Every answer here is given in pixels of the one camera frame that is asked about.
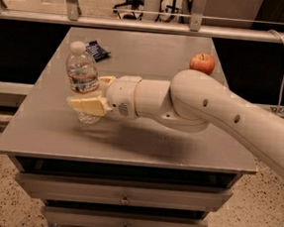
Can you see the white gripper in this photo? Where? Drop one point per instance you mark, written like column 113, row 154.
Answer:
column 122, row 96

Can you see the grey drawer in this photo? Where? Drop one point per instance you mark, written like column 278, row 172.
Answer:
column 67, row 188
column 89, row 218

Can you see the clear plastic water bottle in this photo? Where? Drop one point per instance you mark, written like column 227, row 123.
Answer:
column 81, row 69

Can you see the metal railing frame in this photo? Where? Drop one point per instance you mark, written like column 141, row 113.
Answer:
column 252, row 20

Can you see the top grey drawer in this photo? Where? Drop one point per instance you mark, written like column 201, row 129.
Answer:
column 67, row 188

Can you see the lower grey drawer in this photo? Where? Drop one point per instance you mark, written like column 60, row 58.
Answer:
column 89, row 218

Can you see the black office chair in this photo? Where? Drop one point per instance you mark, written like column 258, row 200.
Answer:
column 160, row 11

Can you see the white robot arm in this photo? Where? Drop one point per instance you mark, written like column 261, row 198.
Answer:
column 189, row 102

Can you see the dark blue snack packet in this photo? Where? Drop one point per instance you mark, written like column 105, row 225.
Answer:
column 95, row 50

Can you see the red apple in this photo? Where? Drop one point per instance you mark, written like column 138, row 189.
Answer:
column 202, row 62

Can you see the grey drawer cabinet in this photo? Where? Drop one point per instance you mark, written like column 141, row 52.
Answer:
column 46, row 138

